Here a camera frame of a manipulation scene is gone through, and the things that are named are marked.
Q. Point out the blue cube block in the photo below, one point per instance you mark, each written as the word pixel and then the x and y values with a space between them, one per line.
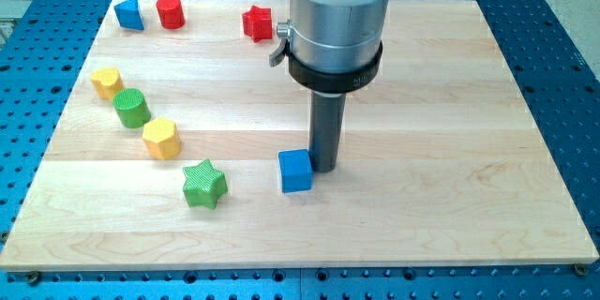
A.
pixel 295 170

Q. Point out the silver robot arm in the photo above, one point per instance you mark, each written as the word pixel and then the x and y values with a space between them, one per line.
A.
pixel 332 46

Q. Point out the green star block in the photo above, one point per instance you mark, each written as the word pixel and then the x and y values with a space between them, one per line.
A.
pixel 204 185

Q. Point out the red star block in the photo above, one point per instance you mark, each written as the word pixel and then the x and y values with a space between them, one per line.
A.
pixel 257 23

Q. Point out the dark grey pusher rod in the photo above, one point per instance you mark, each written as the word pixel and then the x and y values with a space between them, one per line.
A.
pixel 326 117

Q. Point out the wooden board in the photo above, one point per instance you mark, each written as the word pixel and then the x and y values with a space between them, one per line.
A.
pixel 440 160

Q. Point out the yellow hexagon block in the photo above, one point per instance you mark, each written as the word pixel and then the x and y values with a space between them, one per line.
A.
pixel 161 138

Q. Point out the green cylinder block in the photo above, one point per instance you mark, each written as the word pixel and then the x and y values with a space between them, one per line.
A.
pixel 131 108

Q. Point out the red cylinder block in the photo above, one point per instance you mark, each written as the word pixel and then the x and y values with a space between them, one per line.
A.
pixel 170 14

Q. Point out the yellow heart block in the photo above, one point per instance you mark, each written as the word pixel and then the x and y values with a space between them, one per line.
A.
pixel 107 82

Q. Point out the blue triangle block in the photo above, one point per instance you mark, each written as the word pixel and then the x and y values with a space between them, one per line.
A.
pixel 128 15

